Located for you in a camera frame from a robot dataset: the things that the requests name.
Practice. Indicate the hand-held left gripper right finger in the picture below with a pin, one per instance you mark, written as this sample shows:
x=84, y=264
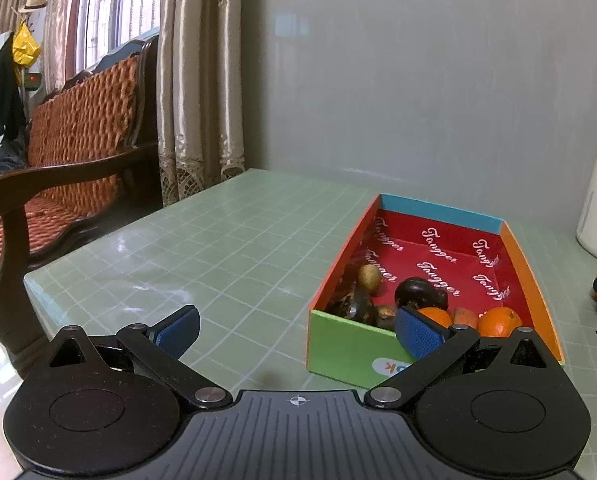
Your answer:
x=418, y=335

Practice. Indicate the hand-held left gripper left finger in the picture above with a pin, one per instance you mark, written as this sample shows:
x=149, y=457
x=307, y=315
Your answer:
x=178, y=330

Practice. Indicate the medium orange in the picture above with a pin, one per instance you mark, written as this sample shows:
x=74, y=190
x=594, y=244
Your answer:
x=436, y=316

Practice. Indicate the dark brown water chestnut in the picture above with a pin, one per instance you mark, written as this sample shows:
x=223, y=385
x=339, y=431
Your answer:
x=418, y=292
x=356, y=305

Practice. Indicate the colourful cardboard box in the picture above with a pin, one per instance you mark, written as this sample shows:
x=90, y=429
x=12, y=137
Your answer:
x=348, y=350

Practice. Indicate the brown root chunk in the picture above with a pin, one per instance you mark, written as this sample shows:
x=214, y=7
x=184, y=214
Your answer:
x=370, y=277

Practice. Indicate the large orange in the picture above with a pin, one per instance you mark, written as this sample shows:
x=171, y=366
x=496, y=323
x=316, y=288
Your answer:
x=498, y=321

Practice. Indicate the green grid table cover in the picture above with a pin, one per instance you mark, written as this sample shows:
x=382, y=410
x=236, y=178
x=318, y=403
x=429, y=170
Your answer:
x=228, y=240

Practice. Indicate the wooden bench orange cushion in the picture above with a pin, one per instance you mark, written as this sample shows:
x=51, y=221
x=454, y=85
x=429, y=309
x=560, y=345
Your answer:
x=78, y=120

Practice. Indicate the beige satin curtain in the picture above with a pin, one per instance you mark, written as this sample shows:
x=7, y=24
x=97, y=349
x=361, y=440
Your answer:
x=61, y=25
x=198, y=85

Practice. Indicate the dark hanging coat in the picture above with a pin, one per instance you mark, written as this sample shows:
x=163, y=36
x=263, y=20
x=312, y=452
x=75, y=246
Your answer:
x=6, y=90

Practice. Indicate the yellow bag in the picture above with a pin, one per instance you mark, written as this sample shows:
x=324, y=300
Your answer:
x=25, y=45

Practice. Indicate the window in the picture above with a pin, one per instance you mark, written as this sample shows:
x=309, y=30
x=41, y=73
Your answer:
x=123, y=5

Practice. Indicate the straw hat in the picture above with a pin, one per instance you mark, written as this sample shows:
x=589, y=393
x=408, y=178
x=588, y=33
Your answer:
x=33, y=1

